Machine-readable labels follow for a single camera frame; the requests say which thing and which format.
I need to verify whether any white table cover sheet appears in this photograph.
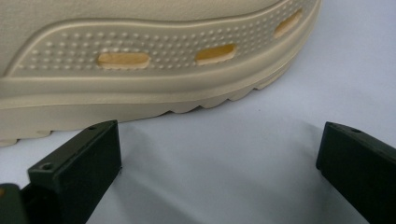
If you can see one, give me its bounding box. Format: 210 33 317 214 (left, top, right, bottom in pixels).
0 0 396 224

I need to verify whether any beige rubber clog shoe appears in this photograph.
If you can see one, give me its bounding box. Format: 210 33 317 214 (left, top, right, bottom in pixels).
0 0 323 147

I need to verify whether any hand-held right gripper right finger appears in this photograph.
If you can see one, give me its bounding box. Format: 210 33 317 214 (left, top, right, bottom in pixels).
316 121 396 224

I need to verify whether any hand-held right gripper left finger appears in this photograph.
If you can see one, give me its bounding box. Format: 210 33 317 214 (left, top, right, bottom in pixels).
20 119 122 224

